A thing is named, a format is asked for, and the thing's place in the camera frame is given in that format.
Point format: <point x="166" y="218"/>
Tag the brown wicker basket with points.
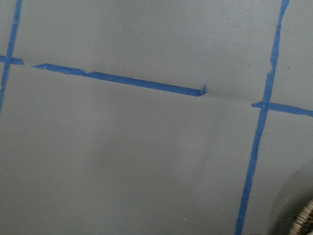
<point x="303" y="223"/>

